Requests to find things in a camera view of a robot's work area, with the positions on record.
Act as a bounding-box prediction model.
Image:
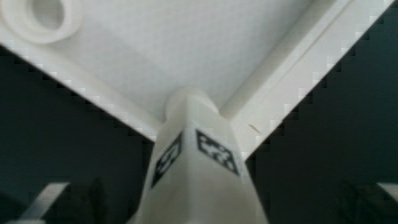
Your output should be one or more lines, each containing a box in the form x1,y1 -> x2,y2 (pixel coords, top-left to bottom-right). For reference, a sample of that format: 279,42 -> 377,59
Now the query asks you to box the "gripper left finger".
14,179 -> 108,224

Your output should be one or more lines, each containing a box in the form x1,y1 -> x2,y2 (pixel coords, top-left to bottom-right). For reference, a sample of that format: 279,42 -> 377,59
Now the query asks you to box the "white desk top tray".
0,0 -> 396,153

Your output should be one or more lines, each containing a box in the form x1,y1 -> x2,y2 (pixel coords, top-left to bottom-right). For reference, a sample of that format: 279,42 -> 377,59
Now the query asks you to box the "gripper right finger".
337,181 -> 398,224

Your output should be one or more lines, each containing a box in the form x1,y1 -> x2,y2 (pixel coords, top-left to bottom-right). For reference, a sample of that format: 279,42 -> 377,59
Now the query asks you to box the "white desk leg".
126,87 -> 268,224

